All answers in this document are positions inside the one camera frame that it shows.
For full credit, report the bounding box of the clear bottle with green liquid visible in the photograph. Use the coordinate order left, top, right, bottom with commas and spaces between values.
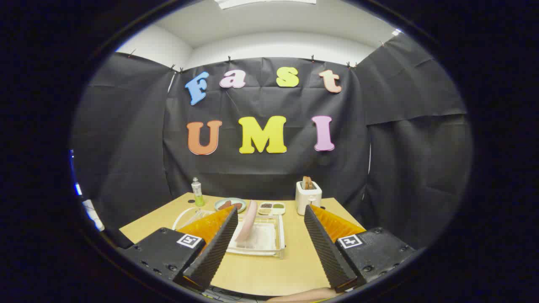
191, 177, 205, 207

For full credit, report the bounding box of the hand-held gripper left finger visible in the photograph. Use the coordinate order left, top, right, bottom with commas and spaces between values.
119, 205, 239, 292

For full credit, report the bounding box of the white toaster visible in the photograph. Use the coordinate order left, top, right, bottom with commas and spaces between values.
295, 181, 323, 216

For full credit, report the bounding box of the ceiling light panel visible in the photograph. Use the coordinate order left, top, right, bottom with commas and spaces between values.
215, 0, 316, 10

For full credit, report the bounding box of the pink plate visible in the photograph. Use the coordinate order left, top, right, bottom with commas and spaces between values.
235, 200, 258, 243

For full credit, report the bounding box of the white wire dish rack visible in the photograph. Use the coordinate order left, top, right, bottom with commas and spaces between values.
172, 206, 286, 258

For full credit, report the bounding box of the white device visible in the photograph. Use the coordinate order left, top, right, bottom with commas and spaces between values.
82, 199, 104, 231

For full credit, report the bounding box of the computer monitor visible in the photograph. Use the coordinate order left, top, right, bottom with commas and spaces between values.
69, 149, 83, 196

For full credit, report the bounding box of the white divided seed tray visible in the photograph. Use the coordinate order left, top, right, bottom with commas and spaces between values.
258, 202, 286, 215

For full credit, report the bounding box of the black backdrop cloth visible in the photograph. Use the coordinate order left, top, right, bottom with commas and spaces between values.
69, 33, 473, 249

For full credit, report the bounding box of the light green plate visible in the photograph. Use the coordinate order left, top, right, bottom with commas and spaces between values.
214, 197, 247, 213

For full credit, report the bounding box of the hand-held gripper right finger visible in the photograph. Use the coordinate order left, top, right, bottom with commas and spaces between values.
304, 205, 417, 294

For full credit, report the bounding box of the white drain tray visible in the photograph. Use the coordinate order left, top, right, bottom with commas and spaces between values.
229, 219, 278, 253

